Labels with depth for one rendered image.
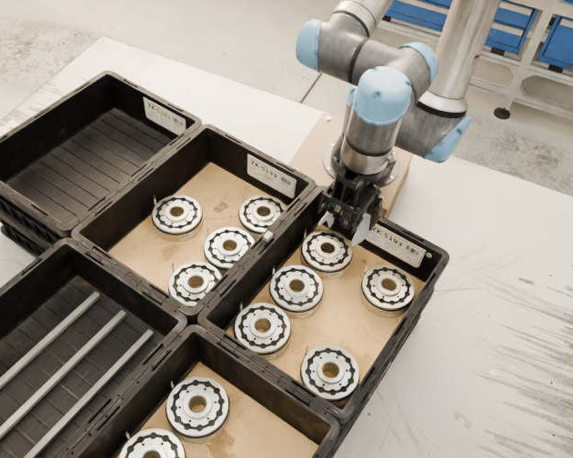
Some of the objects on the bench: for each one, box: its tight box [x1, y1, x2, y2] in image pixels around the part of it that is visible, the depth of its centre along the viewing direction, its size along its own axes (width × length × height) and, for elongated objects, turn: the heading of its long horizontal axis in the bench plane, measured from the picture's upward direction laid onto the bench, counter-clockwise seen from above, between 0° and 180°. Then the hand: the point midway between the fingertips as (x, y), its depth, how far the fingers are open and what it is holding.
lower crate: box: [0, 199, 51, 258], centre depth 135 cm, size 40×30×12 cm
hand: (346, 228), depth 109 cm, fingers open, 5 cm apart
